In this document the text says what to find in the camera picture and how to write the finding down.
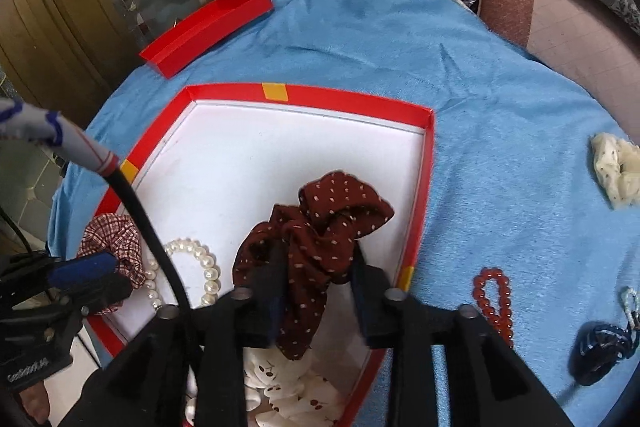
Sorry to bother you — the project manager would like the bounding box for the cream dotted scrunchie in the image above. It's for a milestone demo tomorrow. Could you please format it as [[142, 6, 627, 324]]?
[[590, 132, 640, 212]]

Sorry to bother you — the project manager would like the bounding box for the red box with white inside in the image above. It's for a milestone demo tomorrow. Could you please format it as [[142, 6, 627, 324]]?
[[82, 82, 435, 427]]

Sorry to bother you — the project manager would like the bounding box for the person's left hand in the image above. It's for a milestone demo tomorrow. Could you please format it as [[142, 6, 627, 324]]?
[[21, 381, 52, 425]]

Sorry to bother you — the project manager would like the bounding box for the white cherry print scrunchie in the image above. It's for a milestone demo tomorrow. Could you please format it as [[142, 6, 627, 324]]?
[[185, 347, 351, 427]]

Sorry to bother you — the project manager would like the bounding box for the red box lid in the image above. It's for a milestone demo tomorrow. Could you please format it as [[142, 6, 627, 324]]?
[[139, 0, 274, 80]]

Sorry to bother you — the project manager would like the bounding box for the dark blue scrunchie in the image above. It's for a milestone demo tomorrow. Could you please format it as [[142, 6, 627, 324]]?
[[570, 322, 636, 388]]

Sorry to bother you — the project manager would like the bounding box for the blue blanket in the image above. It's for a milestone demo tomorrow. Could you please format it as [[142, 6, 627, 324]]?
[[47, 0, 640, 427]]

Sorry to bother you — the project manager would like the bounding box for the pink brown sofa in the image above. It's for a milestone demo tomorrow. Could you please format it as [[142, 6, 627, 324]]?
[[477, 0, 640, 142]]

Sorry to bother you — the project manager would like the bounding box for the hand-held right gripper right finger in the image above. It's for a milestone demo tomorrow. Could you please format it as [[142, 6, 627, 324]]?
[[349, 246, 576, 427]]

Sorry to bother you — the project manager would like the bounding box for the dark red dotted scrunchie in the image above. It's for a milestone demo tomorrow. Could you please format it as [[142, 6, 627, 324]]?
[[232, 171, 396, 360]]

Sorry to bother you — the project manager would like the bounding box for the red bead bracelet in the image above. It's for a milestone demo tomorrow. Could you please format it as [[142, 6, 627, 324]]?
[[472, 267, 516, 349]]

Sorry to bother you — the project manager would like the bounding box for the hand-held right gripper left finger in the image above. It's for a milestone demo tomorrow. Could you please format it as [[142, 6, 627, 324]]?
[[60, 239, 292, 427]]

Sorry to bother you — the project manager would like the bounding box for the white pearl bracelet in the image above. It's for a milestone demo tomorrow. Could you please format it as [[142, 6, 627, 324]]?
[[144, 237, 222, 314]]

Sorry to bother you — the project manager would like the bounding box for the red plaid scrunchie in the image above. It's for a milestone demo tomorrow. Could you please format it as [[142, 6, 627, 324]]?
[[77, 213, 147, 314]]

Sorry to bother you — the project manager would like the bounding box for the wooden door with stained glass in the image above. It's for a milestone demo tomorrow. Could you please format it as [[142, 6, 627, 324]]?
[[0, 0, 266, 128]]

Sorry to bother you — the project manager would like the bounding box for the light blue beaded hair tie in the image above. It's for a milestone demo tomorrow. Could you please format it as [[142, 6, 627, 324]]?
[[620, 286, 640, 333]]

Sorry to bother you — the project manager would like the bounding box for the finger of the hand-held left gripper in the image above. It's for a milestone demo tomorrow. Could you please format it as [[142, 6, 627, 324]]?
[[0, 251, 134, 323]]

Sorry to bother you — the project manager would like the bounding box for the black cable with wrapped sleeve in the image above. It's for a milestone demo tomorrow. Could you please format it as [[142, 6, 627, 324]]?
[[0, 97, 195, 315]]

